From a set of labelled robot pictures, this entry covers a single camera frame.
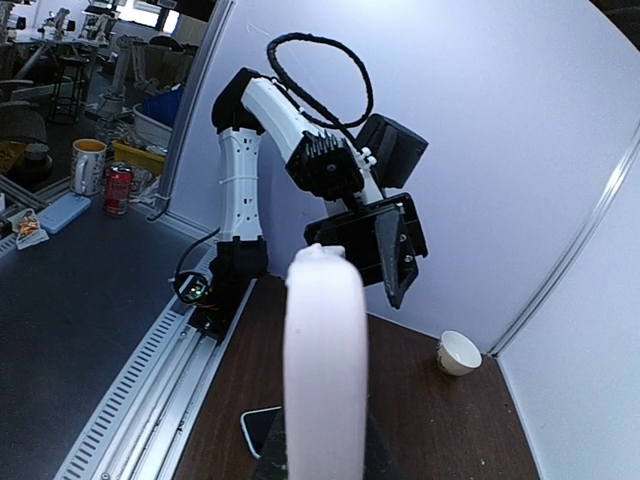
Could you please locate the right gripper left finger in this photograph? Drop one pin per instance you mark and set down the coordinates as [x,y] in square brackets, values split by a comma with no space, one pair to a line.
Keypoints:
[272,464]

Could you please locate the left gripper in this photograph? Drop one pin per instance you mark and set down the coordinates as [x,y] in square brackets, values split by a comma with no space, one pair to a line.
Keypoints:
[382,240]

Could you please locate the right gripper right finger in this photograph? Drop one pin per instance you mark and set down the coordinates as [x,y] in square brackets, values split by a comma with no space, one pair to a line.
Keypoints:
[379,463]

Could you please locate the pink phone case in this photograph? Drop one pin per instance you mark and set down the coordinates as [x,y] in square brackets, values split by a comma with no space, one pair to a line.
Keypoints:
[325,366]

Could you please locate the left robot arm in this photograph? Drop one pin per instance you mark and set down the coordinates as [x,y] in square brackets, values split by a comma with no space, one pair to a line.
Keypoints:
[252,106]

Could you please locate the left blue-cased phone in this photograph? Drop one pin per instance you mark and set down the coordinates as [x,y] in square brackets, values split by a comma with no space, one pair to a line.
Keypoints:
[255,425]

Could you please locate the light blue phone case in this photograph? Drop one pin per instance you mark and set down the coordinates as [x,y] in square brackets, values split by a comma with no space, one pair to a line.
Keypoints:
[62,212]

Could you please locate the small white cup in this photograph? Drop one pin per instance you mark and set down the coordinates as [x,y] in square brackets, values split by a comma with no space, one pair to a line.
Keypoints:
[457,355]

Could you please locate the yellow tray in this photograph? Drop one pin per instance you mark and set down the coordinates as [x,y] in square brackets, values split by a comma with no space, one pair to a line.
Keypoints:
[138,158]

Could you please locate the blue storage bin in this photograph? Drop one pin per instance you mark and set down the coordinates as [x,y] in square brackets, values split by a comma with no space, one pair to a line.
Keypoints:
[155,116]

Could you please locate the red soda can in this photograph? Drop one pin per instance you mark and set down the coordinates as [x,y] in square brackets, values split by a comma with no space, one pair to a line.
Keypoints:
[117,190]

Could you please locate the yellow-rimmed patterned mug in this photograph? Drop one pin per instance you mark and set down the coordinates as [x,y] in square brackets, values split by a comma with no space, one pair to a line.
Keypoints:
[87,166]

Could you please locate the snack packet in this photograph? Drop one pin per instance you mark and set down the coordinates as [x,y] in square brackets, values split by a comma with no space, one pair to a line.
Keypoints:
[30,232]

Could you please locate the right corner aluminium post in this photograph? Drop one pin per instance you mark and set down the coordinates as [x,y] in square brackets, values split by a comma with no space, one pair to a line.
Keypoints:
[571,252]

